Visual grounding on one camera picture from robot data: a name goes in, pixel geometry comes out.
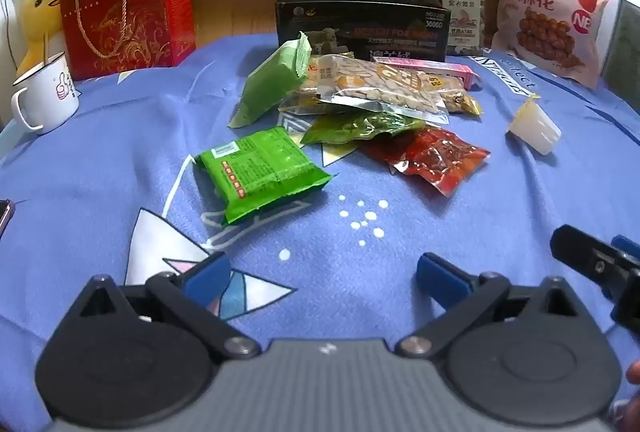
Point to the slim pink box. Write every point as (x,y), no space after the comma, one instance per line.
(450,70)

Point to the clear seed packet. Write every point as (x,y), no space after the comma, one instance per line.
(380,84)

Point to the wooden stick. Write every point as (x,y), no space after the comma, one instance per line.
(45,46)

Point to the black sheep-print box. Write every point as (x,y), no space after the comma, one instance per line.
(360,19)

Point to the plain green snack packet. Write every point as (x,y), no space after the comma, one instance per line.
(272,79)

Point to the orange snack packet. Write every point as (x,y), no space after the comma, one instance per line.
(300,99)

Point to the large pink snack bag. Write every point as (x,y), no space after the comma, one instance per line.
(550,11)

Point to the clear nut jar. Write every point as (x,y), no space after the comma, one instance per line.
(465,6)

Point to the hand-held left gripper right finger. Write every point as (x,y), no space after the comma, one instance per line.
(440,277)

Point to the person's right hand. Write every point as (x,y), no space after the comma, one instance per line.
(635,372)

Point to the yellow duck plush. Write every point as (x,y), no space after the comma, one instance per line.
(40,11)

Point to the red snack packet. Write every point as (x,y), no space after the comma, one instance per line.
(440,159)

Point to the green pickled vegetable packet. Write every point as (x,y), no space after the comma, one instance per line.
(360,126)

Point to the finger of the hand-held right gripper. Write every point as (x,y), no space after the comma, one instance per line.
(585,252)

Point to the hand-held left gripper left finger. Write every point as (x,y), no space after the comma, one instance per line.
(207,277)

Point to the red gift box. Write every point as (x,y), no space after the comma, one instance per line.
(145,21)

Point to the blue printed tablecloth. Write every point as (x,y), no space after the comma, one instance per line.
(100,161)

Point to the yellow nut packet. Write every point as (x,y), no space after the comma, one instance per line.
(462,101)

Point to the white enamel mug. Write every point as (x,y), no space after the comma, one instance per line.
(47,96)

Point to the jelly cup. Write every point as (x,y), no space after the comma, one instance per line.
(535,129)

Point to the green snack packet white label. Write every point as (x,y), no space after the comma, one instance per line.
(260,171)

